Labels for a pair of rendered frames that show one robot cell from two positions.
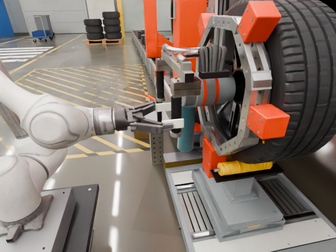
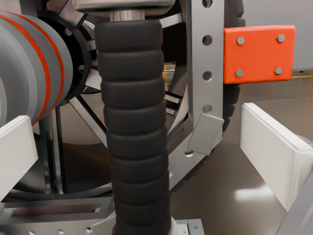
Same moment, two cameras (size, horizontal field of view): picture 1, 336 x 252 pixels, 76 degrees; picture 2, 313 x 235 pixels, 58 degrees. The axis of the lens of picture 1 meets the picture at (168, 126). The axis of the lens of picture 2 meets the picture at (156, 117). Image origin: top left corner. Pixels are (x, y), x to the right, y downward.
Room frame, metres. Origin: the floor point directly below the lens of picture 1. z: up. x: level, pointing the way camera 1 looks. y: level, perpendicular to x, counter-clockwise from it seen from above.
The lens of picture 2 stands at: (0.62, 0.12, 0.89)
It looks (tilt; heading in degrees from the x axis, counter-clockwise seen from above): 18 degrees down; 281
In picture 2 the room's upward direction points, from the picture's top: 3 degrees counter-clockwise
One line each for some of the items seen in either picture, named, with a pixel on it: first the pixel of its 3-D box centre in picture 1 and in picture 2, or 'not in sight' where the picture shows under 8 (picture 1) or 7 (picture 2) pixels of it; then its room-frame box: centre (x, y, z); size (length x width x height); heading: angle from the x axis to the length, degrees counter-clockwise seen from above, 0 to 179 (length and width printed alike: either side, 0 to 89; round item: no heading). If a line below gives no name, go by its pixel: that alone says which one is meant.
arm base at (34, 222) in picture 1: (21, 214); not in sight; (0.60, 0.60, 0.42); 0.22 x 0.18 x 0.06; 11
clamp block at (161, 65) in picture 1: (166, 63); not in sight; (1.00, 0.00, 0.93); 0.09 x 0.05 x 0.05; 101
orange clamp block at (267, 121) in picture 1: (266, 121); (249, 53); (0.57, -0.29, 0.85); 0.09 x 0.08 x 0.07; 11
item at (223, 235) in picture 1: (231, 195); not in sight; (0.96, -0.39, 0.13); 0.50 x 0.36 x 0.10; 11
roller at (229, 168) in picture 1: (244, 165); not in sight; (0.78, -0.35, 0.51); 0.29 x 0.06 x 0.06; 101
